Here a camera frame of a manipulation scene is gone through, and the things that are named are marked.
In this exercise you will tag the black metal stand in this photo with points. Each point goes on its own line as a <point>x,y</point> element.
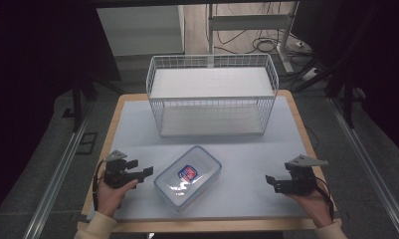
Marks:
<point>77,106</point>

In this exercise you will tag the metal floor rail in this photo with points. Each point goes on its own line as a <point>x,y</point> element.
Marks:
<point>372,172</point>
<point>54,179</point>

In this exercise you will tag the person's left hand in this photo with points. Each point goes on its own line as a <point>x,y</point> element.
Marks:
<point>108,199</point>

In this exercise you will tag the clear plastic food container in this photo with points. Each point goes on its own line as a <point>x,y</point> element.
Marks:
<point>187,177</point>

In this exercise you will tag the white cabinet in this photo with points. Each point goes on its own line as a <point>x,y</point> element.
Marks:
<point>140,30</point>

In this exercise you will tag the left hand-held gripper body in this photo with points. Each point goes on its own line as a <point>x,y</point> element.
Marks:
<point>115,172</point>

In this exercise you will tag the black floor frame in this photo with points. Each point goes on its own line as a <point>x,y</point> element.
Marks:
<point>87,143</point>

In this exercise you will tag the white power strip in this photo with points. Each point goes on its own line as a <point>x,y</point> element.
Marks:
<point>309,74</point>

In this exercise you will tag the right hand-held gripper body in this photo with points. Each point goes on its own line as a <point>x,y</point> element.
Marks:
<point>303,179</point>

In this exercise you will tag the white table mat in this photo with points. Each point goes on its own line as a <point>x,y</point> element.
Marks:
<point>246,166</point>

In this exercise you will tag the person's right hand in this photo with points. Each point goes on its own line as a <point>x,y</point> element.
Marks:
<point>316,207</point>

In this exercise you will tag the white metal desk frame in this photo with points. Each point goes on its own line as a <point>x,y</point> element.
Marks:
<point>250,22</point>

